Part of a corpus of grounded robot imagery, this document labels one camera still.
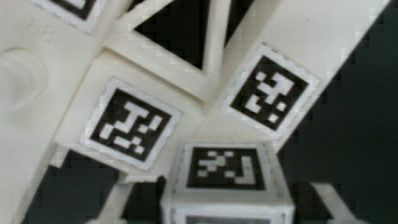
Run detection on white tagged leg cube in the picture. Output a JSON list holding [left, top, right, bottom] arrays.
[[160, 142, 295, 224]]

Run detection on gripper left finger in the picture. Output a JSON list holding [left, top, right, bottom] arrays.
[[87, 177, 167, 224]]

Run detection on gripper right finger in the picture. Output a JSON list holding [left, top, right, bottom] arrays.
[[291, 182, 369, 224]]

